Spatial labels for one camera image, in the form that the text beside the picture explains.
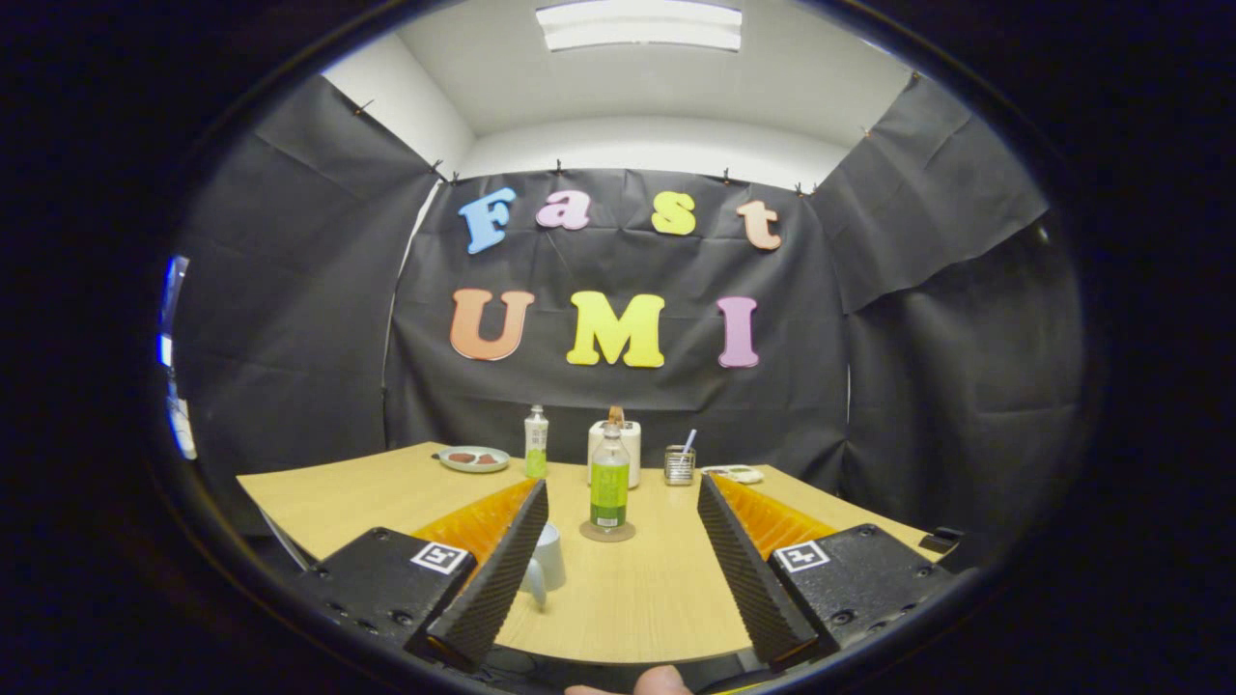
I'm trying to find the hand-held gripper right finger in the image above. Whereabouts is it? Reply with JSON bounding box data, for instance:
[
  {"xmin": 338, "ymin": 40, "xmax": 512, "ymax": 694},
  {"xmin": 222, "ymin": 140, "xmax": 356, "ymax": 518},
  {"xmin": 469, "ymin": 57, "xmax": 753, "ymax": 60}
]
[{"xmin": 697, "ymin": 473, "xmax": 955, "ymax": 669}]

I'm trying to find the green label juice bottle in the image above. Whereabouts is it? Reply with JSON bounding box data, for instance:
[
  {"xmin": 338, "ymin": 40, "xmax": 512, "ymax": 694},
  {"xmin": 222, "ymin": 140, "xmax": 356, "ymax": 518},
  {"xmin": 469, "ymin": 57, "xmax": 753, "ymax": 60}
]
[{"xmin": 589, "ymin": 423, "xmax": 632, "ymax": 535}]

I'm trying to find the wooden table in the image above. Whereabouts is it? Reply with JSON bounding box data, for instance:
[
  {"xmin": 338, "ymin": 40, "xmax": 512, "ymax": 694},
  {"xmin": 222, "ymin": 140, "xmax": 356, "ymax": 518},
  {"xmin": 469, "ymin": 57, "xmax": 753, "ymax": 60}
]
[{"xmin": 237, "ymin": 442, "xmax": 933, "ymax": 667}]

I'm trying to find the small capped green bottle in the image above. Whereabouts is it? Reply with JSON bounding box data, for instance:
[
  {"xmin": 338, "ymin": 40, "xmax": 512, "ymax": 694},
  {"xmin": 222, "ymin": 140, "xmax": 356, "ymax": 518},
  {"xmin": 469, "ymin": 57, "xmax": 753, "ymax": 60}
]
[{"xmin": 523, "ymin": 404, "xmax": 549, "ymax": 480}]

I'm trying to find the white cup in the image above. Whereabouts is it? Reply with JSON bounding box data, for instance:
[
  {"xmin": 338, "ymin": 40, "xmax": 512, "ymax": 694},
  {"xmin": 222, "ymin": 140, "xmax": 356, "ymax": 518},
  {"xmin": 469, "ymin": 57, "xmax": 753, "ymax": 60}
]
[{"xmin": 520, "ymin": 523, "xmax": 568, "ymax": 611}]

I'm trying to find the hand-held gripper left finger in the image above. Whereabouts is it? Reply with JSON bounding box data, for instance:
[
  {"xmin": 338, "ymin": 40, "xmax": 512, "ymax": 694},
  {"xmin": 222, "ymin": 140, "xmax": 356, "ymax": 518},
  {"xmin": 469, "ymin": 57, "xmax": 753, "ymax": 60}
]
[{"xmin": 290, "ymin": 478, "xmax": 549, "ymax": 672}]

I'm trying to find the ceiling light panel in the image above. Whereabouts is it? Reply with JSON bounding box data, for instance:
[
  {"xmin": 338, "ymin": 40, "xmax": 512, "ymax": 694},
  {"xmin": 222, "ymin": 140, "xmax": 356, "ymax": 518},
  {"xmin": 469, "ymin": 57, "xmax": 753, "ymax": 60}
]
[{"xmin": 536, "ymin": 0, "xmax": 744, "ymax": 53}]

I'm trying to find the pale green plate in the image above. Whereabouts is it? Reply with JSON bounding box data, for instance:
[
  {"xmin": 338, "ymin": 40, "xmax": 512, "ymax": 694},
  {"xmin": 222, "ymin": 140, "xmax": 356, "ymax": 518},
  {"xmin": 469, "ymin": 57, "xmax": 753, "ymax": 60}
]
[{"xmin": 432, "ymin": 445, "xmax": 511, "ymax": 474}]

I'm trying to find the cream toaster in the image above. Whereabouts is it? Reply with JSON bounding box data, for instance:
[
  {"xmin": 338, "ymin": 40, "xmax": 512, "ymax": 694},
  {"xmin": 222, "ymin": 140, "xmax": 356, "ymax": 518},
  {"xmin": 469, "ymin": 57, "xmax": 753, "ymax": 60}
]
[{"xmin": 587, "ymin": 420, "xmax": 643, "ymax": 490}]

